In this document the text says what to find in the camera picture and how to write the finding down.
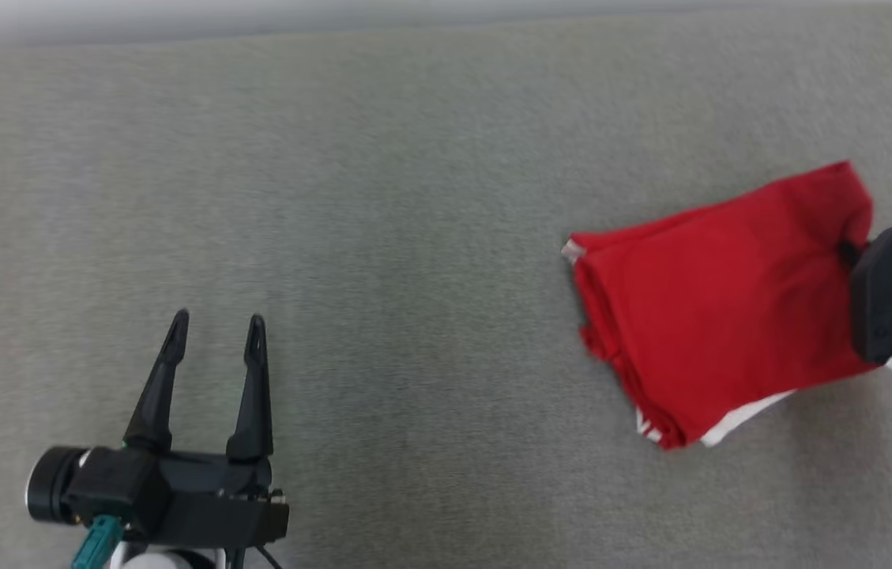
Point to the grey fabric sofa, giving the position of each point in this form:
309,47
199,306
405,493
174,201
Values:
414,197

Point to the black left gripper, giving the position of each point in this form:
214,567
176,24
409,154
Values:
216,498

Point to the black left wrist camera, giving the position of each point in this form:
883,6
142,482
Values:
98,486

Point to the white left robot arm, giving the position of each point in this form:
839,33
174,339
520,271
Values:
165,559

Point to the red Bulls 23 jersey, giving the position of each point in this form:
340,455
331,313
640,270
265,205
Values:
730,316

